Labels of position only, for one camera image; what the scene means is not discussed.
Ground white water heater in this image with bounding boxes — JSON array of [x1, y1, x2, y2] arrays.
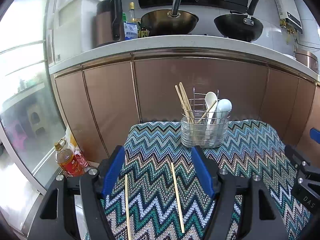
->
[[271, 0, 303, 34]]

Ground cooking oil bottle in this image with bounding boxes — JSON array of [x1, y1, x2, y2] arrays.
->
[[54, 141, 85, 178]]

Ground brass wok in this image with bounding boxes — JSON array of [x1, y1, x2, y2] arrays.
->
[[140, 0, 199, 36]]

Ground yellow cap glass bottle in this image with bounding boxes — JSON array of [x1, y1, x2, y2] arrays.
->
[[127, 2, 137, 24]]

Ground wire utensil holder clear cup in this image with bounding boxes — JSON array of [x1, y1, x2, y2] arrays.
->
[[180, 87, 229, 148]]

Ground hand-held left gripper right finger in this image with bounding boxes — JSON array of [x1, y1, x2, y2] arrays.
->
[[191, 145, 290, 240]]

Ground copper kitchen cabinet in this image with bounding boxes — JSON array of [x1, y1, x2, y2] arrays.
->
[[54, 51, 320, 165]]

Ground white salt bag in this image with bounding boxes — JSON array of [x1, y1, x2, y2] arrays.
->
[[124, 22, 139, 41]]

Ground copper thermal kettle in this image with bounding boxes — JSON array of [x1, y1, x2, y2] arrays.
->
[[96, 0, 125, 47]]

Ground white plastic container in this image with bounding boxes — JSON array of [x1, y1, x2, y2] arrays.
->
[[51, 0, 105, 64]]

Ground clear plastic bag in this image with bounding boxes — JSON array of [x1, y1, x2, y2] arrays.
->
[[64, 125, 83, 155]]

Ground small dark sauce bottle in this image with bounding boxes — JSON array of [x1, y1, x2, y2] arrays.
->
[[139, 21, 150, 38]]

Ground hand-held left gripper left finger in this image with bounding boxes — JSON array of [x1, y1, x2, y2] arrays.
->
[[29, 145, 125, 240]]

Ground glass sliding door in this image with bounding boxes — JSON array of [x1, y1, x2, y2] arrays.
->
[[0, 30, 68, 195]]

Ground brass pipe fittings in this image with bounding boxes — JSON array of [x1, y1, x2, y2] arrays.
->
[[279, 19, 298, 43]]

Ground black wok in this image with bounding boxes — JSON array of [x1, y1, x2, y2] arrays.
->
[[214, 0, 264, 42]]

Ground beige ceramic spoon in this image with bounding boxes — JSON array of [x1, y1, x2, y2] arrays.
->
[[204, 91, 218, 133]]

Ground red packet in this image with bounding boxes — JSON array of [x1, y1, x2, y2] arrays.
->
[[74, 150, 89, 170]]

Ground zigzag knitted cloth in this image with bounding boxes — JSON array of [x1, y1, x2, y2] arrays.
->
[[84, 120, 313, 240]]

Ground pale blue ceramic spoon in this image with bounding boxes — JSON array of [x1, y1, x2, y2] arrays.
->
[[214, 98, 232, 130]]

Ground white kitchen countertop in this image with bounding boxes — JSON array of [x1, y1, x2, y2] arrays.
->
[[49, 34, 320, 82]]

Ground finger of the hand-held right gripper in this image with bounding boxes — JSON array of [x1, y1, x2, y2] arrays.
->
[[284, 144, 320, 216], [309, 127, 320, 145]]

